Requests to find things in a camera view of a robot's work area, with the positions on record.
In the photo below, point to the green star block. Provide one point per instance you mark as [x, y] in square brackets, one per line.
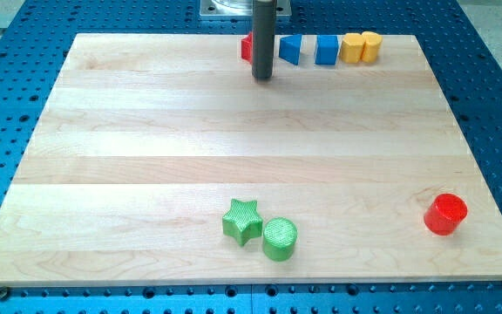
[242, 221]

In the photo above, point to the green cylinder block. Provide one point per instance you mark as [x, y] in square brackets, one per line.
[279, 238]

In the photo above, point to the light wooden board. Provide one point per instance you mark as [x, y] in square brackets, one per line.
[146, 139]

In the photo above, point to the red block behind rod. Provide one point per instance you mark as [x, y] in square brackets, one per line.
[247, 47]

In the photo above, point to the blue triangle block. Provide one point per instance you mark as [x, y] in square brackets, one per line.
[290, 48]

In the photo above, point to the blue cube block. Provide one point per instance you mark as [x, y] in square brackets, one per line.
[326, 49]

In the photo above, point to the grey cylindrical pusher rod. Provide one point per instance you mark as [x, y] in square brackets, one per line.
[263, 28]

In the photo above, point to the yellow heart block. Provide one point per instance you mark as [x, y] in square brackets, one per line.
[356, 47]

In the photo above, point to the red cylinder block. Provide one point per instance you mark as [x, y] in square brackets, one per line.
[445, 214]

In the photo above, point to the silver robot mount plate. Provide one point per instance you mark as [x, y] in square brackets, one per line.
[242, 9]

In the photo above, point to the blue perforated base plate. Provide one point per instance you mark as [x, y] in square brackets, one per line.
[462, 41]

